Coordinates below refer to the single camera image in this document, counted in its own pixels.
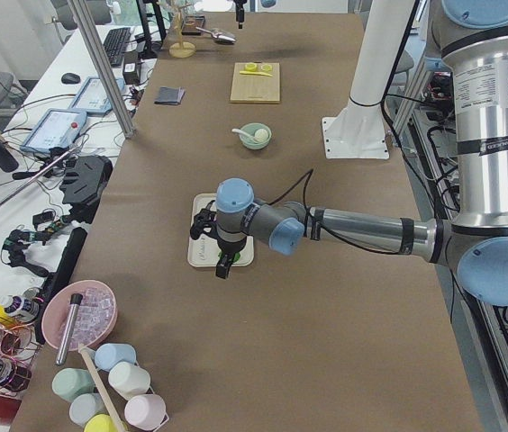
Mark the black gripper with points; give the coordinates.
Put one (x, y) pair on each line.
(239, 10)
(228, 249)

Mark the mint green bowl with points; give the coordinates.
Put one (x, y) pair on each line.
(251, 128)

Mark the pink bowl with ice cubes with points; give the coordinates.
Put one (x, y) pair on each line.
(96, 316)

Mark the green lime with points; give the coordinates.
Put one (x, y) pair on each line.
(236, 257)

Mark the metal scoop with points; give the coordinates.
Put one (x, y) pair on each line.
(219, 36)

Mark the white rabbit serving tray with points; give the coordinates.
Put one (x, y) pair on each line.
(205, 252)

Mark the yellow plastic knife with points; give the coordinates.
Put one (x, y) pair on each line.
(255, 73)

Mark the bamboo cutting board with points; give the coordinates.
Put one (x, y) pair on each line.
(255, 89)

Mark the wooden mug tree stand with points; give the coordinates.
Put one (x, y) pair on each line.
(179, 49)

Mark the grey folded cloth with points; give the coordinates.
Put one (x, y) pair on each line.
(169, 95)

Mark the black keyboard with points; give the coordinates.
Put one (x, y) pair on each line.
(114, 45)

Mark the light blue cup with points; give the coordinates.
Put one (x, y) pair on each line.
(108, 355)

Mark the white cup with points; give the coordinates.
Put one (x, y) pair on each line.
(129, 380)

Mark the metal tube with black cap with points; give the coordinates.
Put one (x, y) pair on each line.
(74, 305)

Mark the pink cup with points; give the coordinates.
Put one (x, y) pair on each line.
(146, 411)

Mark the blue teach pendant far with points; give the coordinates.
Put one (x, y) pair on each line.
(91, 98)

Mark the blue teach pendant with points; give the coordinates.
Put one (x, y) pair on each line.
(57, 128)
(91, 98)

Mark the black plastic holder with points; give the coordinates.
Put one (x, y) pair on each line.
(83, 184)

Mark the black computer mouse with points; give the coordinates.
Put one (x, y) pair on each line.
(70, 79)

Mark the mint green cup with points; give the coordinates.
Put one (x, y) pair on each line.
(69, 383)

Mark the grey blue cup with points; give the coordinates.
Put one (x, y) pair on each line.
(84, 407)

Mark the yellow cup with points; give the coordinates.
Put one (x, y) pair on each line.
(100, 423)

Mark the blue teach pendant near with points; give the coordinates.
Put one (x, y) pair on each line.
(57, 128)

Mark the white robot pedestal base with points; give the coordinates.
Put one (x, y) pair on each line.
(358, 131)

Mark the aluminium frame post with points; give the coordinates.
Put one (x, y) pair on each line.
(94, 46)

